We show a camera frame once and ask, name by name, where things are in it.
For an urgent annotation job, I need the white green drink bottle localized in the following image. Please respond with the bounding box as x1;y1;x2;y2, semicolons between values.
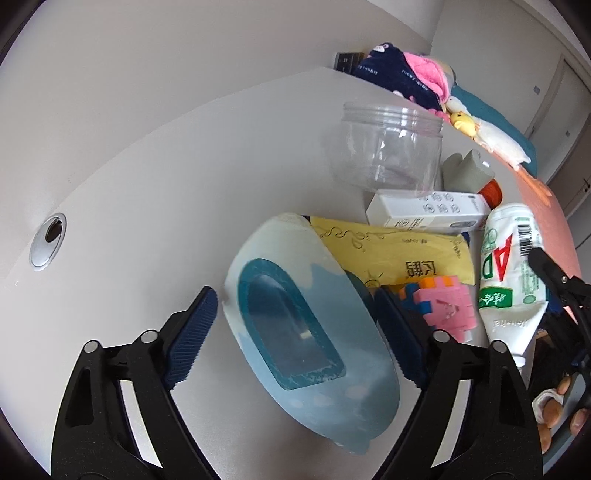
478;203;548;368

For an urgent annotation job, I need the pink puzzle cube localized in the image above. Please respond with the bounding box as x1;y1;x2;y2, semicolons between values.
398;276;477;343

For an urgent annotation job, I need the blue teal blister package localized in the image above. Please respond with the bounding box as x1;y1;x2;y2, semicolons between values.
222;213;400;454

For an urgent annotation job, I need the yellow snack bag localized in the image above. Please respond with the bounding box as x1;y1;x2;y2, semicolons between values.
310;217;475;288

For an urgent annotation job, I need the white thermometer box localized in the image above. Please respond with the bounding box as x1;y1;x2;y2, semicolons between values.
366;190;491;235

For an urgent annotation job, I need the orange ribbed bottle cap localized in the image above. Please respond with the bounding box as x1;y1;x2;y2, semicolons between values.
479;180;503;210

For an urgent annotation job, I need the clear plastic jar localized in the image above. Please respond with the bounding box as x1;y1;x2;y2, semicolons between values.
324;102;444;196

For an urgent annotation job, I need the person's right hand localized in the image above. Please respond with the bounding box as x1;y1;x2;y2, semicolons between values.
532;376;590;454

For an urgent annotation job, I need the pink bed sheet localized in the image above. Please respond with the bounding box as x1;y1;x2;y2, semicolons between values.
482;151;582;278

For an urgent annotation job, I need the white goose plush toy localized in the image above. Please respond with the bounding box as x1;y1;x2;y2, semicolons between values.
445;96;553;206

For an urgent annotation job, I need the white closet door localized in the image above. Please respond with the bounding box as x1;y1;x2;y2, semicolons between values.
528;59;590;212

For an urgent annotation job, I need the yellow duck plush toy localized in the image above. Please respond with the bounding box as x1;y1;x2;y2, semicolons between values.
450;111;478;139

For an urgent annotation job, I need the teal pillow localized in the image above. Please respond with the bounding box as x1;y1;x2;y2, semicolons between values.
451;84;538;178

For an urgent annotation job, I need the pink fleece clothing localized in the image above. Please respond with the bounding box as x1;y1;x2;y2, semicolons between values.
404;52;456;104

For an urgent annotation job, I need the navy cartoon blanket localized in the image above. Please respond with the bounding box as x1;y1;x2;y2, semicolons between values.
353;43;442;111

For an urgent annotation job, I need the silver desk cable grommet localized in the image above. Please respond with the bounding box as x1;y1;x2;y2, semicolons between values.
29;213;67;272

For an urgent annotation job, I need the black wall socket panel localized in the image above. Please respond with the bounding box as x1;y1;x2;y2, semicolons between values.
334;52;365;75

